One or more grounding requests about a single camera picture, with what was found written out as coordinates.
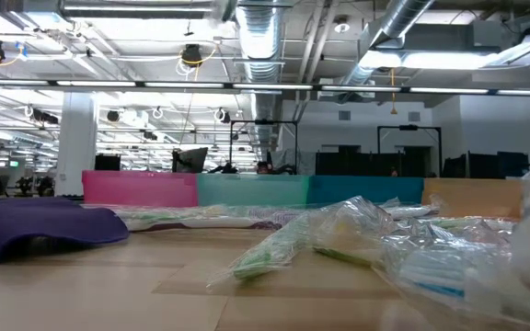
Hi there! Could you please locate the yellow toothbrush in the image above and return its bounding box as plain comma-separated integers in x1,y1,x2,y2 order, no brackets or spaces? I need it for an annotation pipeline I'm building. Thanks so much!
310,195,399,258

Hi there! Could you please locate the purple cloth mat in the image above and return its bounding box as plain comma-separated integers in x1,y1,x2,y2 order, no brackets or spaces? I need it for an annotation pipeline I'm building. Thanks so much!
0,197,132,267

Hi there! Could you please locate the pile of wrapped toothbrushes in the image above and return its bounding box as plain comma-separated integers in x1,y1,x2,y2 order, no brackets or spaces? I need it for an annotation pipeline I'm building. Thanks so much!
382,247,519,309

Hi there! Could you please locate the light teal plastic bin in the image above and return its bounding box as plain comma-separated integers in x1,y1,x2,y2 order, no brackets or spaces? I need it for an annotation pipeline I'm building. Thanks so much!
196,173,312,208

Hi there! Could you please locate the purple toothbrush in clear wrapper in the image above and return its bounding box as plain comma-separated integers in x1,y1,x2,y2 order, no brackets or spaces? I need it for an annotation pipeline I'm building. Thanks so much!
241,205,312,224
124,214,289,233

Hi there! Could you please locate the tilted black computer monitor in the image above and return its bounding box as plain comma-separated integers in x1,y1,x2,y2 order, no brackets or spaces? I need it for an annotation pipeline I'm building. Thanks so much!
171,146,210,174

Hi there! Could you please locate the row of black monitors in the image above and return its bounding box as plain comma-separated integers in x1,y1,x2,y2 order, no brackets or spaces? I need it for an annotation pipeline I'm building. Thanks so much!
314,144,432,178
443,151,530,179

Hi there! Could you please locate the dark blue plastic bin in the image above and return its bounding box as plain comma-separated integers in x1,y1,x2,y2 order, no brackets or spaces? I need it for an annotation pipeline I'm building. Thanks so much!
306,174,427,207

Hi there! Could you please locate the pink plastic bin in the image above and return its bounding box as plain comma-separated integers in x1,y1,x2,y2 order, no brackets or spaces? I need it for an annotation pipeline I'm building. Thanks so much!
81,169,201,208

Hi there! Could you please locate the round ceiling detector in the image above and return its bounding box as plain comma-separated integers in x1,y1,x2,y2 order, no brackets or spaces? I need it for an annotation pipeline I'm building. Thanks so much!
332,15,351,34

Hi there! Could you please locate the long light strip bar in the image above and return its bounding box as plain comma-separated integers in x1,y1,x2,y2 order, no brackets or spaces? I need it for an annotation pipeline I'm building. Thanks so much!
0,77,530,97

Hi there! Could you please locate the white building column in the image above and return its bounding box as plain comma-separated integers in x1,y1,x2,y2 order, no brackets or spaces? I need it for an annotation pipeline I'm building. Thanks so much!
54,90,99,198

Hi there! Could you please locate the rectangular ceiling light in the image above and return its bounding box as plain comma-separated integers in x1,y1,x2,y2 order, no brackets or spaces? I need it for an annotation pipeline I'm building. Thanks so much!
359,48,530,73

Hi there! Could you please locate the orange plastic bin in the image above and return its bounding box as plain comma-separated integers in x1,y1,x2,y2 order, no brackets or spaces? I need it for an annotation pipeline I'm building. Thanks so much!
421,177,526,221

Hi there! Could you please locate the black rig frame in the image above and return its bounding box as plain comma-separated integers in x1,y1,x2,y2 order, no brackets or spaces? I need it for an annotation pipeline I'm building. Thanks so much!
376,124,444,178
229,119,300,176

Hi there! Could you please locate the silver ventilation duct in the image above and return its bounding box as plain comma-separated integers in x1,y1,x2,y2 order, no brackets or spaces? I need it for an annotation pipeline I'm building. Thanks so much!
235,0,289,153
338,0,436,88

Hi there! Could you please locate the yellow hanging cord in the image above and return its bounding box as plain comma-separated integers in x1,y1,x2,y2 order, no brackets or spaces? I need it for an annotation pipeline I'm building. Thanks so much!
387,67,398,116

